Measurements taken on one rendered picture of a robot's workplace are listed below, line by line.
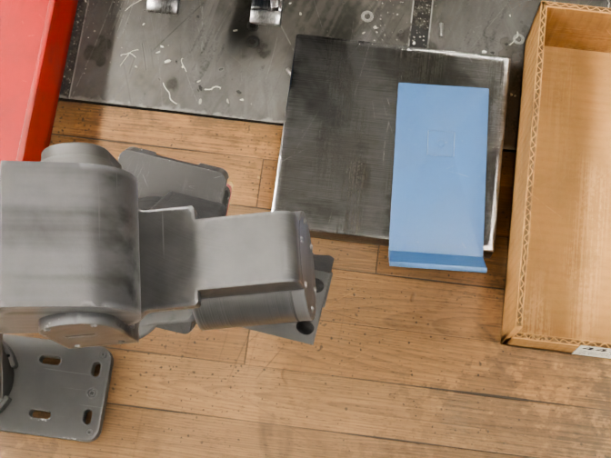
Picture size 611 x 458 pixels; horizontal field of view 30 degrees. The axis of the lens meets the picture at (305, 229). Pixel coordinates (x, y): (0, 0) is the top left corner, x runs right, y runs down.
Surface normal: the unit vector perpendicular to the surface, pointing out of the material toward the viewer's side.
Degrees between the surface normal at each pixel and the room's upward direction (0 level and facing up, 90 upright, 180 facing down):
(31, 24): 0
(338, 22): 0
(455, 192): 0
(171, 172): 29
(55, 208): 17
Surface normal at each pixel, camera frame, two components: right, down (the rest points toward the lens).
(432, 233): -0.01, -0.28
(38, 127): 0.99, 0.12
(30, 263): 0.28, -0.29
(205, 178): -0.09, 0.22
